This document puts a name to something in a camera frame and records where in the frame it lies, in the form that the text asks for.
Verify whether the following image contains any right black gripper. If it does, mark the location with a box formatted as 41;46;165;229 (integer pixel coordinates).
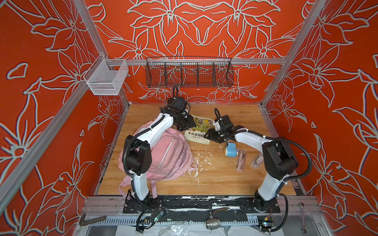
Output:
202;127;227;143

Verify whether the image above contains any colourful picture book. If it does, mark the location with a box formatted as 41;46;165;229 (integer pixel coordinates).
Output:
184;115;214;145

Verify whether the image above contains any pink student backpack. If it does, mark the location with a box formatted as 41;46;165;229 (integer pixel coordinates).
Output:
118;122;196;198

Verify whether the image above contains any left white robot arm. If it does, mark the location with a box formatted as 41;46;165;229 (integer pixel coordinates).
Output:
119;85;196;205

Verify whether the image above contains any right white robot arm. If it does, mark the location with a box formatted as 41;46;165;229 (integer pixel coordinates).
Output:
204;108;313;212

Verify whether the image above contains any blue pencil sharpener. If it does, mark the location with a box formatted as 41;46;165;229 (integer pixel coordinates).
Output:
224;142;239;157

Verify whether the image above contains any clear eraser box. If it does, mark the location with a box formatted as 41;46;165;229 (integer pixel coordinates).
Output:
251;152;264;169

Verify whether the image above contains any metal ball valve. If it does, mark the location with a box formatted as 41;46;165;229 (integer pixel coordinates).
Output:
206;207;230;230

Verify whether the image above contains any silver wrench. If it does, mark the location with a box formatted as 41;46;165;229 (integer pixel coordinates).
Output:
299;202;307;235

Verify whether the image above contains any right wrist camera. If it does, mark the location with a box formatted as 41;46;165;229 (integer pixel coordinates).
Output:
213;119;221;131

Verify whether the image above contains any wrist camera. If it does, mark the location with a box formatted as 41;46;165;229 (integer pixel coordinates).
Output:
167;97;188;111
213;119;221;131

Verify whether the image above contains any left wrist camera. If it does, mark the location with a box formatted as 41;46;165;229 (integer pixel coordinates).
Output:
167;97;188;111

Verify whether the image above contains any black wire wall basket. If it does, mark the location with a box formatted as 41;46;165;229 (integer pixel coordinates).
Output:
145;56;234;88

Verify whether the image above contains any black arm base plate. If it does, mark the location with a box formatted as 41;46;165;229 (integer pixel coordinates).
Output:
123;195;281;213

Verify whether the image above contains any white wire wall basket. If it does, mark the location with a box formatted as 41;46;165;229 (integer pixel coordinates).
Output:
83;54;129;95

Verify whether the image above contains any white cable duct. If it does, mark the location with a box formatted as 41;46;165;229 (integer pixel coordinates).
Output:
89;215;258;226

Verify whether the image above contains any rusty metal bracket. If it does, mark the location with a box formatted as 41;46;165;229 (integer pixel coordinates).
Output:
79;213;107;227

